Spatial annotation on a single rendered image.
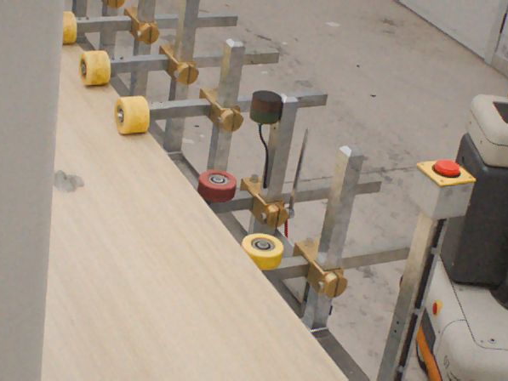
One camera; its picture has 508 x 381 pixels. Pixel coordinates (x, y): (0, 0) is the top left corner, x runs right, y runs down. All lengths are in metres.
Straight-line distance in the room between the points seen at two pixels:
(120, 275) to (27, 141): 1.54
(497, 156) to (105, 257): 1.39
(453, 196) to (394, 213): 2.38
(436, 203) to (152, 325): 0.51
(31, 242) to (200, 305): 1.47
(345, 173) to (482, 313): 1.27
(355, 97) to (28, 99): 4.66
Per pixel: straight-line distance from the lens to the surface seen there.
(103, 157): 2.28
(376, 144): 4.61
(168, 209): 2.12
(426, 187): 1.74
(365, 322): 3.48
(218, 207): 2.26
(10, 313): 0.42
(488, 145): 3.01
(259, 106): 2.12
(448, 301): 3.18
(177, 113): 2.41
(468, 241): 3.14
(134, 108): 2.35
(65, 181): 2.15
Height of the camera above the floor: 1.99
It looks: 29 degrees down
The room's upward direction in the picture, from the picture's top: 10 degrees clockwise
